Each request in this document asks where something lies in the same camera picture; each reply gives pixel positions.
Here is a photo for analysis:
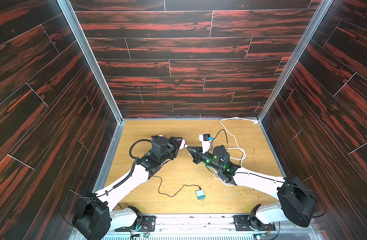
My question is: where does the white power strip cord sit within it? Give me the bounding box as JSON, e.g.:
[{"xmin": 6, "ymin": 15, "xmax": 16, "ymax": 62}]
[{"xmin": 212, "ymin": 116, "xmax": 259, "ymax": 186}]

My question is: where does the teal USB charger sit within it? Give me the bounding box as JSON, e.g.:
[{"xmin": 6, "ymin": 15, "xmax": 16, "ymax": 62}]
[{"xmin": 196, "ymin": 190, "xmax": 205, "ymax": 201}]

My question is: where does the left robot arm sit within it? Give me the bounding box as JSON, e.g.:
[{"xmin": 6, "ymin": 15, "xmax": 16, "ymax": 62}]
[{"xmin": 72, "ymin": 136, "xmax": 185, "ymax": 240}]

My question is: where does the black USB cable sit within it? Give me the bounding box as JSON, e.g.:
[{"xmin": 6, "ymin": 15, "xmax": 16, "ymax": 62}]
[{"xmin": 151, "ymin": 175, "xmax": 201, "ymax": 198}]

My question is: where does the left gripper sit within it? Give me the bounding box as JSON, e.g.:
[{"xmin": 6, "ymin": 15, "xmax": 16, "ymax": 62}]
[{"xmin": 157, "ymin": 137, "xmax": 182, "ymax": 166}]

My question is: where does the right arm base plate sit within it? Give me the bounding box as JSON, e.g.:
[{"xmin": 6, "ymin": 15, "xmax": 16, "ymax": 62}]
[{"xmin": 233, "ymin": 214, "xmax": 276, "ymax": 232}]

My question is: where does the pink earbud case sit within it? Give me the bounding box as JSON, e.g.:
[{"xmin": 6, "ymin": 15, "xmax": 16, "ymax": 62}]
[{"xmin": 179, "ymin": 139, "xmax": 185, "ymax": 150}]

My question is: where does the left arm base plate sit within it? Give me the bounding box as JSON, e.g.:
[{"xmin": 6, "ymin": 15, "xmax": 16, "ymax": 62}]
[{"xmin": 114, "ymin": 215, "xmax": 156, "ymax": 233}]

